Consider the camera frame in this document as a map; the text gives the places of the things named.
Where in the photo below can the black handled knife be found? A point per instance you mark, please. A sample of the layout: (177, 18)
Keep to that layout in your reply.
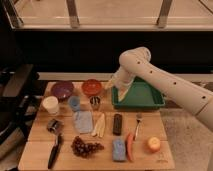
(54, 150)

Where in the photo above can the red bowl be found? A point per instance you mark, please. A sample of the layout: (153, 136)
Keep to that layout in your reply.
(91, 87)

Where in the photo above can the black eraser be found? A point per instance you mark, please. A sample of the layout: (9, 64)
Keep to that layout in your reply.
(117, 124)

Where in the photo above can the blue sponge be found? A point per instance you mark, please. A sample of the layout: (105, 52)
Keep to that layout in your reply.
(119, 150)

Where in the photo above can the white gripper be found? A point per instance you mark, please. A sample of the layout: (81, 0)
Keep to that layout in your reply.
(122, 80)

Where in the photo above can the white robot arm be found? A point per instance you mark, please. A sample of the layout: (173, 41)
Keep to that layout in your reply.
(136, 63)

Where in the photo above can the metal fork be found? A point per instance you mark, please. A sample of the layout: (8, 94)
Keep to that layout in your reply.
(138, 120)

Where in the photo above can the bunch of purple grapes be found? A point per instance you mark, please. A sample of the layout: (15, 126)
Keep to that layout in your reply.
(85, 150)

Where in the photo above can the blue cup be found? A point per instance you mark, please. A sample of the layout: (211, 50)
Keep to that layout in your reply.
(74, 103)

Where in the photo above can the wooden board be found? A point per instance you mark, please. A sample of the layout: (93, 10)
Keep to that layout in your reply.
(150, 151)

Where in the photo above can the small metal cup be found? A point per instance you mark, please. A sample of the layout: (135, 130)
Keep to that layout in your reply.
(95, 102)

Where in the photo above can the white cup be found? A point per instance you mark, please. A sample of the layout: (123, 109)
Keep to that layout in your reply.
(51, 105)

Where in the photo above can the orange apple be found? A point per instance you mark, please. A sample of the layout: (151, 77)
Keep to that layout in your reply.
(154, 144)

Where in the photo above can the orange carrot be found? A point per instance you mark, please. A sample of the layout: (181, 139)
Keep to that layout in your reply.
(129, 145)

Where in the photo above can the green tray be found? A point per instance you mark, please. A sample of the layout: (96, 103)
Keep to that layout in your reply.
(141, 95)

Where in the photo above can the purple bowl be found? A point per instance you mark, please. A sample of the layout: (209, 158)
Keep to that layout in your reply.
(62, 89)

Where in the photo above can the blue cloth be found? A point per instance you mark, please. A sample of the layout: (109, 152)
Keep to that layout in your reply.
(83, 121)

